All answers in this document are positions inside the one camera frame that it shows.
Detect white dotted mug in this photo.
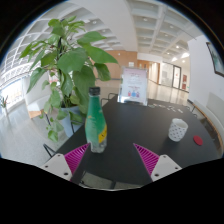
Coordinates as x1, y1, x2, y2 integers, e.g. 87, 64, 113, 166
167, 117, 189, 143

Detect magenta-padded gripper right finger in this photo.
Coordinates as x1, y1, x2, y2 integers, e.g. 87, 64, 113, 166
132, 143, 183, 186

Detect flat round red coaster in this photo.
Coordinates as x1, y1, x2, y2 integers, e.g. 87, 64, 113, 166
193, 134, 204, 147

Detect long white bench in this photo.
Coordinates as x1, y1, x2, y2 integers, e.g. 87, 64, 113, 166
191, 91, 224, 154

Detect green plastic drink bottle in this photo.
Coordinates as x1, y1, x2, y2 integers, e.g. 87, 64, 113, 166
84, 86, 108, 154

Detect framed landscape picture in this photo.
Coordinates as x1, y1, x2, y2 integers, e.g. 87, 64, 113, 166
205, 41, 224, 78

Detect clear acrylic sign stand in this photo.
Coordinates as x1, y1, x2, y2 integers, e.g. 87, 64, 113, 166
117, 65, 150, 107

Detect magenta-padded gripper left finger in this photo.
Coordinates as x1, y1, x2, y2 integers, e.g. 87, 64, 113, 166
41, 143, 92, 186

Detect small distant potted plant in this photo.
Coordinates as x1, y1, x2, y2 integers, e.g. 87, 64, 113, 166
0, 94, 10, 116

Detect green potted plant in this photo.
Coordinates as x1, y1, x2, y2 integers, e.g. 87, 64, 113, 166
19, 15, 119, 143

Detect recessed ceiling lights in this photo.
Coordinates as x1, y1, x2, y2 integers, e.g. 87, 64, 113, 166
89, 16, 191, 64

